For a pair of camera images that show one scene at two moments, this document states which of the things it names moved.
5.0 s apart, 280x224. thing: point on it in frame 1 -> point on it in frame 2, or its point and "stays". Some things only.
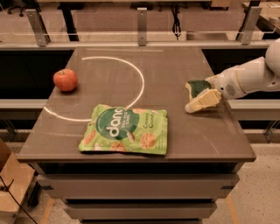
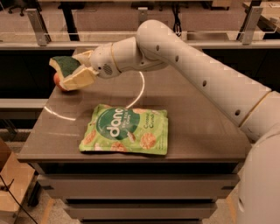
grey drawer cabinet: (206, 149) stays
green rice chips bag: (121, 129) stays
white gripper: (227, 82) -> (101, 61)
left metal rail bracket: (38, 27) stays
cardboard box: (15, 183) stays
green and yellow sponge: (195, 87) -> (64, 66)
